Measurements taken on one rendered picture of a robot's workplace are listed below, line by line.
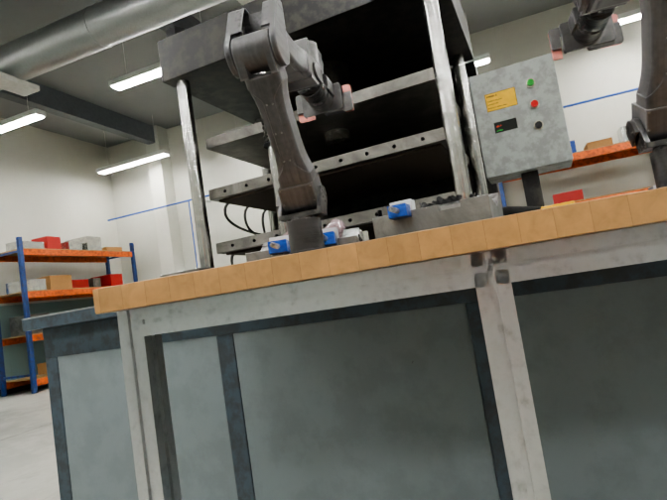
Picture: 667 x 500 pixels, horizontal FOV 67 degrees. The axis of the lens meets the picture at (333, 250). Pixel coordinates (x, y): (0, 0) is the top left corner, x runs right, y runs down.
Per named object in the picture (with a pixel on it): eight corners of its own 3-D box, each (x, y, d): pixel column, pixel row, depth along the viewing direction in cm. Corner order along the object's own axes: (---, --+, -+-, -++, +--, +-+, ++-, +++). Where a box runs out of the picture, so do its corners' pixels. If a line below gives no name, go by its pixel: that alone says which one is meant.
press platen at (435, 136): (447, 139, 190) (445, 126, 191) (209, 200, 232) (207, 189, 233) (473, 171, 258) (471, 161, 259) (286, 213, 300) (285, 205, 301)
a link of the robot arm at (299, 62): (283, 71, 112) (216, -2, 82) (322, 61, 110) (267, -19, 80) (291, 124, 111) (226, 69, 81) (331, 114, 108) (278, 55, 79)
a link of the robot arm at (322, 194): (282, 195, 97) (270, 190, 92) (325, 187, 95) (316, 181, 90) (287, 227, 97) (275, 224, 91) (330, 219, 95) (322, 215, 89)
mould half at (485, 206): (495, 235, 105) (483, 173, 106) (378, 256, 115) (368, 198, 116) (511, 243, 151) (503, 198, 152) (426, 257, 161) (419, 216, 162)
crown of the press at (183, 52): (460, 69, 179) (431, -90, 184) (172, 159, 228) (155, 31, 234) (486, 127, 256) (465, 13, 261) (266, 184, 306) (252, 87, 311)
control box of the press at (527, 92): (636, 471, 167) (552, 49, 179) (539, 471, 178) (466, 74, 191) (626, 448, 187) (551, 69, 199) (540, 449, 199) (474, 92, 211)
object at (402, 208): (403, 218, 104) (398, 192, 105) (380, 223, 106) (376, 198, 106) (418, 222, 116) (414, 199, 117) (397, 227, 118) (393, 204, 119)
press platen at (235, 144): (437, 78, 195) (435, 65, 195) (206, 149, 237) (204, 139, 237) (465, 123, 259) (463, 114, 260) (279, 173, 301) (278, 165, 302)
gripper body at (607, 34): (557, 28, 111) (563, 10, 104) (607, 14, 108) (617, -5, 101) (563, 56, 110) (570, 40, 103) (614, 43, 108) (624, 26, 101)
